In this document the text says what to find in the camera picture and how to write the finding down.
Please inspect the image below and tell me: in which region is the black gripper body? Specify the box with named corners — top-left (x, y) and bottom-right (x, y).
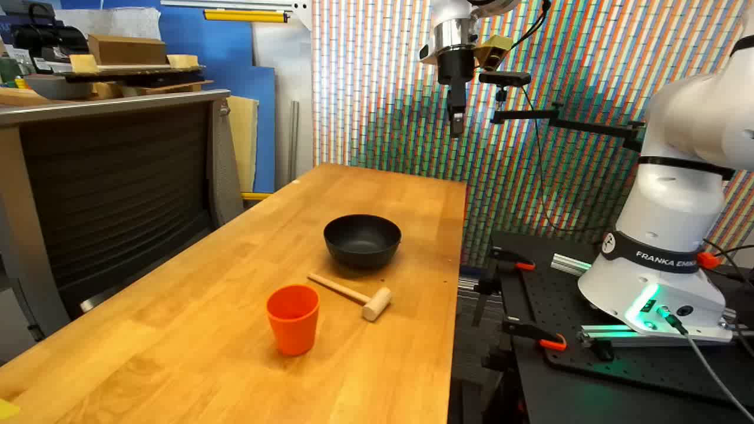
top-left (436, 47), bottom-right (478, 113)

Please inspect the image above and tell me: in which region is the orange plastic cup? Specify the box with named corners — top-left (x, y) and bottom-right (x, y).
top-left (264, 283), bottom-right (323, 357)

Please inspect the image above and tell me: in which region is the black bowl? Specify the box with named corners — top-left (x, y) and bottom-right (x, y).
top-left (323, 211), bottom-right (404, 270)

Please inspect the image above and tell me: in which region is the grey perforated metal panel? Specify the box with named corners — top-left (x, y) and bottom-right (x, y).
top-left (311, 0), bottom-right (754, 265)

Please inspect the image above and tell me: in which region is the small wooden mallet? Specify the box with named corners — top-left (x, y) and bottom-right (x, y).
top-left (304, 270), bottom-right (393, 323)

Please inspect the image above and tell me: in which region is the light plywood sheet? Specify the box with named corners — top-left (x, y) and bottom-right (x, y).
top-left (227, 94), bottom-right (262, 196)

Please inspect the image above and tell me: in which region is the yellow bar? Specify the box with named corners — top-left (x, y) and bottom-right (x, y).
top-left (200, 6), bottom-right (291, 25)

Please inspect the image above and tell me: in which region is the beige flat board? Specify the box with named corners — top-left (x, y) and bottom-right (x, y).
top-left (67, 51), bottom-right (204, 78)

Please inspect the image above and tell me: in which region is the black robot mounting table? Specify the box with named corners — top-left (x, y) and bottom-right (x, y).
top-left (451, 227), bottom-right (754, 424)

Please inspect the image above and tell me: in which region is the brown wooden box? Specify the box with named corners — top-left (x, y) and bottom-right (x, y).
top-left (85, 32), bottom-right (173, 67)

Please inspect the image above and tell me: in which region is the grey mesh office chair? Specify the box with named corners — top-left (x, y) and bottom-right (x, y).
top-left (0, 87), bottom-right (247, 342)

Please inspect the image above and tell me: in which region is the black bag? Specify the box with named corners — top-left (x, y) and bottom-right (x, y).
top-left (9, 2), bottom-right (89, 60)

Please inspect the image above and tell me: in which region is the yellow tape piece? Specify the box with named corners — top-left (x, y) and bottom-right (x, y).
top-left (0, 395), bottom-right (24, 424)

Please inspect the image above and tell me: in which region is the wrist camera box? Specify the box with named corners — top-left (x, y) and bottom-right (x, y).
top-left (476, 32), bottom-right (513, 72)

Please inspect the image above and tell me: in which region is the black camera on stand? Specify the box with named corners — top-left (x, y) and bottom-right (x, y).
top-left (478, 70), bottom-right (535, 88)

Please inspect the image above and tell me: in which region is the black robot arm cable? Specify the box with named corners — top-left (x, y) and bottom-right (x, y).
top-left (509, 0), bottom-right (555, 51)

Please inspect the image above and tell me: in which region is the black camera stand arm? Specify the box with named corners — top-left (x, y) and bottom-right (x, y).
top-left (491, 98), bottom-right (649, 153)

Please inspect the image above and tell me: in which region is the orange handled black clamp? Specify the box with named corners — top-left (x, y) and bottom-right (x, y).
top-left (489, 244), bottom-right (541, 274)
top-left (503, 313), bottom-right (570, 355)
top-left (695, 247), bottom-right (723, 272)

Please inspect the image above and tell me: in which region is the silver aluminium rail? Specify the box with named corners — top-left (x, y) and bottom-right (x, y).
top-left (550, 249), bottom-right (738, 349)

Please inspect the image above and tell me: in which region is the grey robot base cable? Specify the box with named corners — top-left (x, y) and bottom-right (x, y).
top-left (664, 306), bottom-right (754, 424)

